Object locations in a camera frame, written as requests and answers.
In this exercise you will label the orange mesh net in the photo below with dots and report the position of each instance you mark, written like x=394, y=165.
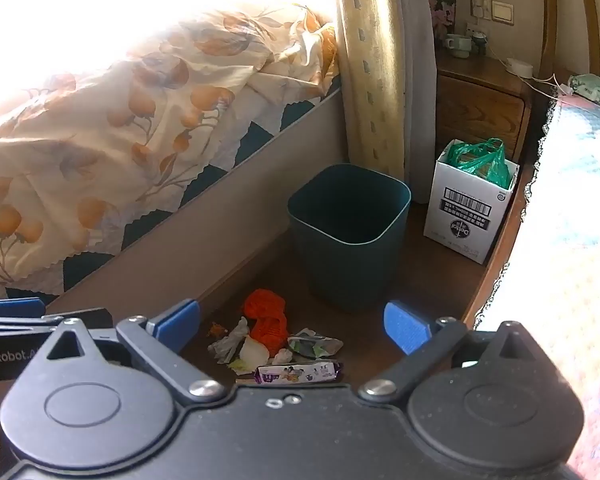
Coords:
x=265, y=310

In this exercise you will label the white cardboard box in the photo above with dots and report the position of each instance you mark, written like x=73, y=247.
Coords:
x=460, y=230

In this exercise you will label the dark green trash bin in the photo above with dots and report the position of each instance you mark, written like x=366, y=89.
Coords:
x=340, y=270

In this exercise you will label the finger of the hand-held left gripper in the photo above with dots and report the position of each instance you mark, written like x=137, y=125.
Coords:
x=17, y=306

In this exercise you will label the pale green mug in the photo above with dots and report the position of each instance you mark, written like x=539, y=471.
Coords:
x=457, y=45

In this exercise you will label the floral bed sheet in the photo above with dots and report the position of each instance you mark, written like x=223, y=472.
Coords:
x=130, y=110

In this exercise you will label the small white paper scrap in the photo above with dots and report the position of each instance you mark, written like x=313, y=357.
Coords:
x=281, y=356

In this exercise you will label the purple snack wrapper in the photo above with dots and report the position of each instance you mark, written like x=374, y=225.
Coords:
x=290, y=373

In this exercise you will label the white snack packets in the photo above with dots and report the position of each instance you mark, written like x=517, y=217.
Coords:
x=230, y=345

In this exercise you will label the crochet bed cover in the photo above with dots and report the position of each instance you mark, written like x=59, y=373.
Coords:
x=560, y=235

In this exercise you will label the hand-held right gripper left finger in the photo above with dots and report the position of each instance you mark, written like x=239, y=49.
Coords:
x=177, y=320

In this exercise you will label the white wall switch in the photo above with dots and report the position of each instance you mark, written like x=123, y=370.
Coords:
x=502, y=13

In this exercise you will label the small orange wrapper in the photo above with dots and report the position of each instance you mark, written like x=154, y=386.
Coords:
x=216, y=330

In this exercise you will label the pale cabbage piece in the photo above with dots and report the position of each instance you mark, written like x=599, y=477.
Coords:
x=252, y=351

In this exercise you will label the flower picture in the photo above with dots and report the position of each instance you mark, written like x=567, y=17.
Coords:
x=441, y=10

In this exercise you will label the wooden nightstand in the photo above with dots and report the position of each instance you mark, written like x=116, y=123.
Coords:
x=480, y=105

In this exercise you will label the green plastic bag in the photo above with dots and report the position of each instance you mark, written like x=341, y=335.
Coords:
x=495, y=165

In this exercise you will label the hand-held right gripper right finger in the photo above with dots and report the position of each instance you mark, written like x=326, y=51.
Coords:
x=405, y=325

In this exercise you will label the crumpled white green wrapper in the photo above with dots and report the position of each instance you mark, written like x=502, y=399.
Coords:
x=312, y=342

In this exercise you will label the white wall socket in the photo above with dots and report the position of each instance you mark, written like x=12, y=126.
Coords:
x=479, y=7

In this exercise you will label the white power adapter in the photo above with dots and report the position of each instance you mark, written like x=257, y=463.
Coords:
x=519, y=67

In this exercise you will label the grey sheer curtain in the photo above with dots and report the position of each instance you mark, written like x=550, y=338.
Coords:
x=417, y=85

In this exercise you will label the small dark ornament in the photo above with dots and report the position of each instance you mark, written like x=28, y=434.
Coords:
x=478, y=41

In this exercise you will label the yellow patterned curtain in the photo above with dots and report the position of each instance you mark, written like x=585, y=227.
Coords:
x=367, y=60

